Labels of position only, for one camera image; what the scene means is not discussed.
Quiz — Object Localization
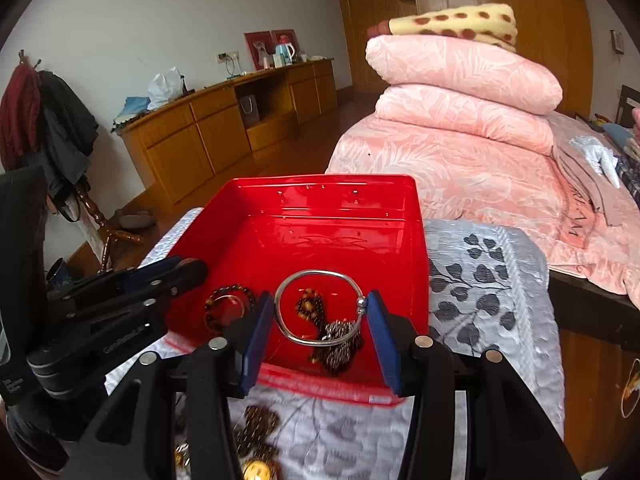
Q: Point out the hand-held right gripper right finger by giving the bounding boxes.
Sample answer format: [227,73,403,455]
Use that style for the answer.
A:
[367,290,571,480]

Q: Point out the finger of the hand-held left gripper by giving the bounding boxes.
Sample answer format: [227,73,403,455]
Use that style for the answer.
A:
[26,297,173,398]
[47,255,208,322]

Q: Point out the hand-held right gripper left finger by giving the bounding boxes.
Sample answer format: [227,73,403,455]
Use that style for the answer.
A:
[62,291,276,480]

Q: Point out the dark metal chain bracelet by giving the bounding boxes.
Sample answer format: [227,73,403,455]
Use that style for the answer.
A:
[307,320,363,376]

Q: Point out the silver bangle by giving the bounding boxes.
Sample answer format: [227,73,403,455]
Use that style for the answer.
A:
[274,270,371,346]

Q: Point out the brown bead bracelet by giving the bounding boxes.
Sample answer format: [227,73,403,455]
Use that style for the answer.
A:
[295,287,326,331]

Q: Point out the dark bead bracelet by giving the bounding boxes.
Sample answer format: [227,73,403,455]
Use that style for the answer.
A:
[204,285,258,333]

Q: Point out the pile of bead bracelets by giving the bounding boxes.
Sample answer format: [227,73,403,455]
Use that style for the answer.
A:
[172,402,286,480]

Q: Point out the red tin box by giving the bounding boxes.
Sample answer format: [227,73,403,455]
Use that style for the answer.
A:
[162,174,431,407]

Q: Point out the dark waste bin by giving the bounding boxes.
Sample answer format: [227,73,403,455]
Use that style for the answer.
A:
[48,258,76,288]

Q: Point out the wooden coat rack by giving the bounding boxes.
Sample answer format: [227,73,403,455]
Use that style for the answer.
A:
[17,50,146,271]

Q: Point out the grey slipper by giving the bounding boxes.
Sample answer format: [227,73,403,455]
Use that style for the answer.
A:
[112,208,156,231]

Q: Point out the pale hanging cloth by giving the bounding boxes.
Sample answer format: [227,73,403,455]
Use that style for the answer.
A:
[84,205,107,262]

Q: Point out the grey leaf print quilted cover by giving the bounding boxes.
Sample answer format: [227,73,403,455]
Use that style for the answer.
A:
[102,207,566,480]

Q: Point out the wooden sideboard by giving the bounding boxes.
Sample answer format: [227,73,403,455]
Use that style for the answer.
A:
[120,58,338,206]

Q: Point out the dark coat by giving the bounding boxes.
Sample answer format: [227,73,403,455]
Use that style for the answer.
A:
[37,71,98,196]

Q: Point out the red scarf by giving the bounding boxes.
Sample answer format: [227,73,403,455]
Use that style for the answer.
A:
[0,65,41,171]

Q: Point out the blue cloth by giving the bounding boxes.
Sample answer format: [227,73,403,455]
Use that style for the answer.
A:
[111,96,151,131]

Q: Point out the pink bed cover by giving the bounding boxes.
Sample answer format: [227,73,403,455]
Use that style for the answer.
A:
[325,110,640,296]

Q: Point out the white plastic bag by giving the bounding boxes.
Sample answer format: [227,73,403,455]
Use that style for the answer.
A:
[147,66,188,111]

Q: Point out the grey paper bag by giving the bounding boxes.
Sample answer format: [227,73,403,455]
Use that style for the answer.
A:
[237,94,261,128]

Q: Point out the pink folded quilt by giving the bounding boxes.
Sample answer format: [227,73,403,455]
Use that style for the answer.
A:
[365,34,563,113]
[374,85,555,156]

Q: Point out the taupe cloth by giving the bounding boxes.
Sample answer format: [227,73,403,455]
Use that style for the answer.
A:
[552,142,628,226]

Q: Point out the white electric kettle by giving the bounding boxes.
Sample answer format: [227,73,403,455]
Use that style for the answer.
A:
[275,35,296,67]

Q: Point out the white cloth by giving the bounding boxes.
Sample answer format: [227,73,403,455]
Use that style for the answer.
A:
[572,135,623,188]

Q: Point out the folded plaid clothes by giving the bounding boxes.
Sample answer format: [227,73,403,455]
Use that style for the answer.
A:
[615,152,640,193]

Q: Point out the wooden door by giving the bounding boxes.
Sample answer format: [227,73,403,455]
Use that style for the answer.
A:
[337,0,386,96]

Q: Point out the spotted yellow pillow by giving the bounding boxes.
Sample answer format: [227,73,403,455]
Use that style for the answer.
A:
[377,3,518,53]

